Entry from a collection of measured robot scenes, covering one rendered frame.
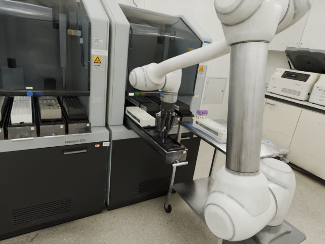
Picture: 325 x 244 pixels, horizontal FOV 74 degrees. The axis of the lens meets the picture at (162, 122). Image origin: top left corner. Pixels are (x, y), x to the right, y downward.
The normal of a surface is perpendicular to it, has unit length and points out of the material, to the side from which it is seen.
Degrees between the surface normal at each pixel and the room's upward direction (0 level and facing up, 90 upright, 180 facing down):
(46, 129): 90
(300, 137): 90
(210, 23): 90
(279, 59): 90
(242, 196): 64
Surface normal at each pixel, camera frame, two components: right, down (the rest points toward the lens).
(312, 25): -0.86, 0.06
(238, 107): -0.67, 0.12
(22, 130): 0.50, 0.33
